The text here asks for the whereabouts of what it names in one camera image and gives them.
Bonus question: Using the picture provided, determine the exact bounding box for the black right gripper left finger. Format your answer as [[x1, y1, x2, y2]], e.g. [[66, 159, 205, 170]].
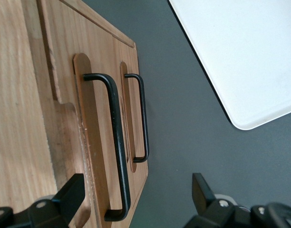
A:
[[26, 173, 86, 228]]

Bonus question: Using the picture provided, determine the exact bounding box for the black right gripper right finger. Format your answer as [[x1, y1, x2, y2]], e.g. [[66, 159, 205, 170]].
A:
[[183, 172, 237, 228]]

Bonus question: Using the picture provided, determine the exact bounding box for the long black metal drawer handle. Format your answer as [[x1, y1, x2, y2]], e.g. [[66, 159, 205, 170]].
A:
[[83, 73, 132, 222]]

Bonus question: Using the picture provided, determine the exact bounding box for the wooden drawer with notched rail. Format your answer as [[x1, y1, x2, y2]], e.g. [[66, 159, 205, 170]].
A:
[[37, 0, 136, 228]]

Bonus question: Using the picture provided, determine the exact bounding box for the wooden drawer front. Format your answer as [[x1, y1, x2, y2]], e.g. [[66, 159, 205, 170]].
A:
[[116, 44, 150, 214]]

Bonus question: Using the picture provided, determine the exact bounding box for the wooden drawer cabinet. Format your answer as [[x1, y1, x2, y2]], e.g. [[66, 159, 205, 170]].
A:
[[0, 0, 150, 228]]

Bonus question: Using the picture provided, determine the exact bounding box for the cream rectangular tray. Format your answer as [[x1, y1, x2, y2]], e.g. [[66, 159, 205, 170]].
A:
[[167, 0, 291, 131]]

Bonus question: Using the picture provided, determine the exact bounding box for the short black metal drawer handle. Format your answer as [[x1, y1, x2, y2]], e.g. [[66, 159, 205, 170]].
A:
[[124, 74, 150, 163]]

